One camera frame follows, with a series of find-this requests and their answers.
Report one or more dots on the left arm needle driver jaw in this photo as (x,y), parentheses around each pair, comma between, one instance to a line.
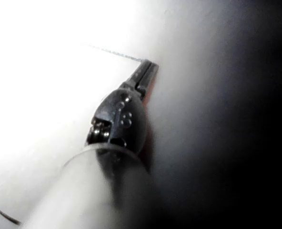
(138,75)
(147,80)

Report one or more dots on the tissue pad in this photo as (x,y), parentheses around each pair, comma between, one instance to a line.
(203,71)

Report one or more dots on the curved steel needle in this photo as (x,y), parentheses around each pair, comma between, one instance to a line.
(6,215)

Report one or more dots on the blue thread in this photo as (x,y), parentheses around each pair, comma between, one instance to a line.
(112,52)

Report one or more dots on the dark left arm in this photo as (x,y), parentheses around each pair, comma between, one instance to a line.
(83,190)

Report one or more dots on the left arm needle driver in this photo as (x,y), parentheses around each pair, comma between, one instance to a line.
(126,119)

